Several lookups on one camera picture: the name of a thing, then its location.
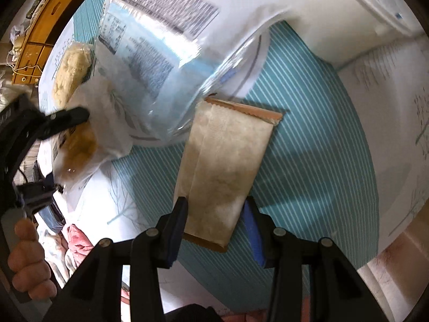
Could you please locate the white plastic storage bin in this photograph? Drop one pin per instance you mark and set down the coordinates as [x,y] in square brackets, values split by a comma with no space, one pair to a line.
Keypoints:
[318,23]

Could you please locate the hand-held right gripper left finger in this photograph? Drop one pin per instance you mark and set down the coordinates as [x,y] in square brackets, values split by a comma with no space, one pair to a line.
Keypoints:
[177,241]

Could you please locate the person's left hand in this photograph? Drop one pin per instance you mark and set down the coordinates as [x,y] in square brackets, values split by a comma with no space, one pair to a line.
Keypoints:
[30,265]

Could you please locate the beige snack packet brown edge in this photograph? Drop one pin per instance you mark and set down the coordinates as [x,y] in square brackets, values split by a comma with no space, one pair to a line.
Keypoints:
[221,161]

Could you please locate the long beige bread packet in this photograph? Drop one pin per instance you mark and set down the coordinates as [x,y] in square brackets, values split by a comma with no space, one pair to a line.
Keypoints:
[72,70]

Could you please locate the large clear labelled bag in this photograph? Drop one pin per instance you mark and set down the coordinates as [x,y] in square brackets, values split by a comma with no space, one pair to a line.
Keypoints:
[161,40]

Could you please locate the white floral plate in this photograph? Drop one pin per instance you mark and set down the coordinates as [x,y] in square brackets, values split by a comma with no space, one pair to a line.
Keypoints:
[249,73]

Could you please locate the blue patterned tablecloth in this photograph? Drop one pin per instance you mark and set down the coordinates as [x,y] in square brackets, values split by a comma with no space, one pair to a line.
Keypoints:
[301,147]

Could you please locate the wooden desk with drawers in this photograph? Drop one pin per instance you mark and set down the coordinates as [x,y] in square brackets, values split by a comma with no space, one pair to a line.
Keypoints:
[63,13]

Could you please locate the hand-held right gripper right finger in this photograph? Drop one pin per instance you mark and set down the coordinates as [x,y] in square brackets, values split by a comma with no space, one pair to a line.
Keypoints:
[253,238]

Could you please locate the pink fleece robe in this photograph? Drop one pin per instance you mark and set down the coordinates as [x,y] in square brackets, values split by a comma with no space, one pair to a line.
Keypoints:
[79,238]

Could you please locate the dark green printed bag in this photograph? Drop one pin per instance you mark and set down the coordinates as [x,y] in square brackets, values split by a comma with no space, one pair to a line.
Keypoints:
[38,1]

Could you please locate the pastel floral cloth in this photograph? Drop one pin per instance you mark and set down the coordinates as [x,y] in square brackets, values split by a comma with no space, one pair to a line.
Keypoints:
[57,255]

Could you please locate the yellow cake packet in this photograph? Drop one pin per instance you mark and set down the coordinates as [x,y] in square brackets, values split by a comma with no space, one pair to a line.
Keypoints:
[80,147]

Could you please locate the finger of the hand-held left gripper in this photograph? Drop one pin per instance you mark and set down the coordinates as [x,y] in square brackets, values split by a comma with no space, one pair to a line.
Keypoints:
[37,193]
[67,118]

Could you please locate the navy cloth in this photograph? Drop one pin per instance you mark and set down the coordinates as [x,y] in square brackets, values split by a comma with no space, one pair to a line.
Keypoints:
[53,218]

